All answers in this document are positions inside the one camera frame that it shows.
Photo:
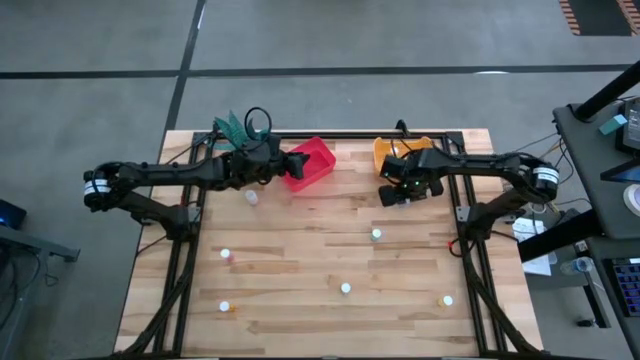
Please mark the red plastic bin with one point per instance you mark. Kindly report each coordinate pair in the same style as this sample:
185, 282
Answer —
320, 160

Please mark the black keypad lit keys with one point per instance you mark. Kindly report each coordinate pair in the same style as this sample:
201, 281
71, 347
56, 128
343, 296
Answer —
627, 287

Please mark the teal block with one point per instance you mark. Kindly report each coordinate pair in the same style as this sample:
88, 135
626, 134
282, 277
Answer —
612, 125

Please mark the black diagonal pole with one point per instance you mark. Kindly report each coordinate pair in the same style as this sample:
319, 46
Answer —
610, 92

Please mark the dark grey side desk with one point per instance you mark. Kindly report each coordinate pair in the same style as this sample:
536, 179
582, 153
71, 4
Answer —
590, 165

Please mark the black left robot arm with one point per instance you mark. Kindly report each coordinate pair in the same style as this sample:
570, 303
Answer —
165, 172

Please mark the clear water bottle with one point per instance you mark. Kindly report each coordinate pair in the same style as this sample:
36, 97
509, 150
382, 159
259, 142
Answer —
575, 266

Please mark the white tape roll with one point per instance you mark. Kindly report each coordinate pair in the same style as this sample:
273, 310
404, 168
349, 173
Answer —
627, 197

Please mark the clear pill bottle white cap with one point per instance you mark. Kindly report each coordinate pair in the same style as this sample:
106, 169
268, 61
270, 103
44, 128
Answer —
251, 197

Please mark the pink pill bottle white cap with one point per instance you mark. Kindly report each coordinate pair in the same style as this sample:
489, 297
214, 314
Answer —
226, 254

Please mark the black desk foot beam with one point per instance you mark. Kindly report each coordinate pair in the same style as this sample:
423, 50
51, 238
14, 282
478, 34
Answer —
555, 237

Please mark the black tablet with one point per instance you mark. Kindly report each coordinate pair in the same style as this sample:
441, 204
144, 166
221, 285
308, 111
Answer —
631, 125

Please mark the orange pill bottle white cap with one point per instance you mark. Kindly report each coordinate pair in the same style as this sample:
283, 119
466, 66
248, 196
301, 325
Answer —
225, 306
446, 301

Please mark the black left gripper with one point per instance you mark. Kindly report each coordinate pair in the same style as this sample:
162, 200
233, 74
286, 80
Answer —
272, 167

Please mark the white paper sheet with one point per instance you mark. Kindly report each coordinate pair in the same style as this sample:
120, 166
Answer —
530, 231

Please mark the black device blue light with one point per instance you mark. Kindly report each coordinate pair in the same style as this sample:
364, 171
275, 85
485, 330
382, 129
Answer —
10, 215

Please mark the small black object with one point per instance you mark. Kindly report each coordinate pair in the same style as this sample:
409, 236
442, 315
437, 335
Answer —
585, 322

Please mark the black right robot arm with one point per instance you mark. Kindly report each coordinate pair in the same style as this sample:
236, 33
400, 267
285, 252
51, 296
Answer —
480, 162

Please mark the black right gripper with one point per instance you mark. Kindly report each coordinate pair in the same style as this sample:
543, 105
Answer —
415, 187

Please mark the black mat orange striped edge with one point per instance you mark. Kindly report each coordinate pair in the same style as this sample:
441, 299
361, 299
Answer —
600, 17

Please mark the yellow plastic bin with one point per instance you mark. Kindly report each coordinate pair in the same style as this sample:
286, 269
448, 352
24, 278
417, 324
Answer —
385, 147

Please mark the red connector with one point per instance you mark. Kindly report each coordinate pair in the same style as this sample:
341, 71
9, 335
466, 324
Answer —
453, 245

